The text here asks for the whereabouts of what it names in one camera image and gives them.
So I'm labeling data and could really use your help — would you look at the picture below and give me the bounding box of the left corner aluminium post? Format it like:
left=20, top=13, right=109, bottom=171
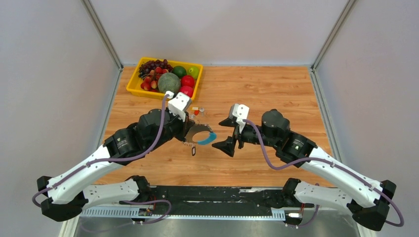
left=81, top=0, right=124, bottom=72

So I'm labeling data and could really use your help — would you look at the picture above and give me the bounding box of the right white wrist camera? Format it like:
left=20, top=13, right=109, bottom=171
left=229, top=103, right=250, bottom=134

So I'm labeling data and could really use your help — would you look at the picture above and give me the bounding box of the small red peaches cluster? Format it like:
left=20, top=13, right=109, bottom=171
left=139, top=67, right=169, bottom=92

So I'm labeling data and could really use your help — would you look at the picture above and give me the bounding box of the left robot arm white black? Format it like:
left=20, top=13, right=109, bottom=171
left=37, top=109, right=196, bottom=222

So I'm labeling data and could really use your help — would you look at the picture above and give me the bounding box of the yellow plastic fruit tray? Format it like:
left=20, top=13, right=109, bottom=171
left=126, top=57, right=203, bottom=100

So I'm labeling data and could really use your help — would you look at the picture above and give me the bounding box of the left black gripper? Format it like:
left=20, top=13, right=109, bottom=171
left=147, top=107, right=196, bottom=152

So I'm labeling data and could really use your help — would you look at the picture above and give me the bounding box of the pink red apple lower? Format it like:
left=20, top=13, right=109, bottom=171
left=179, top=86, right=194, bottom=98

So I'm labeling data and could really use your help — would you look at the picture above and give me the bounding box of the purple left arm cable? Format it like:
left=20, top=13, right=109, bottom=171
left=32, top=94, right=172, bottom=237

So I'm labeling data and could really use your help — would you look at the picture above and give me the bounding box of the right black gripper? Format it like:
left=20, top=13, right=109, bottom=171
left=211, top=117, right=279, bottom=157

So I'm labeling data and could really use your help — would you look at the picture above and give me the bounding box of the red apple upper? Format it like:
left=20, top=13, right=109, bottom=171
left=180, top=75, right=195, bottom=88

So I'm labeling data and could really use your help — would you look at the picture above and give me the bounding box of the yellow tag key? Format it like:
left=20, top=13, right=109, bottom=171
left=192, top=107, right=205, bottom=113

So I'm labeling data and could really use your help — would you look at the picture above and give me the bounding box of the right corner aluminium post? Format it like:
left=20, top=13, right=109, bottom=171
left=311, top=0, right=358, bottom=71

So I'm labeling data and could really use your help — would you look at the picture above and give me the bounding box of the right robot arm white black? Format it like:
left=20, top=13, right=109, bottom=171
left=213, top=105, right=396, bottom=231

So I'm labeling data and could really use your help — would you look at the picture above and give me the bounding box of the green netted melon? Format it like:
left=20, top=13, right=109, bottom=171
left=158, top=73, right=181, bottom=94

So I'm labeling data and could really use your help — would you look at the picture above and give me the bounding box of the dark purple grape bunch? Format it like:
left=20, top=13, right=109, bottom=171
left=138, top=59, right=173, bottom=78

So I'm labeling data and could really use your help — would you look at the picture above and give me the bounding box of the corner aluminium post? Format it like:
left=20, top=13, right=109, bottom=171
left=81, top=0, right=124, bottom=72
left=311, top=0, right=358, bottom=71

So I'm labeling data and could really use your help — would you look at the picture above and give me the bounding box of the dark green lime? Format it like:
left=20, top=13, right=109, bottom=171
left=171, top=66, right=187, bottom=79

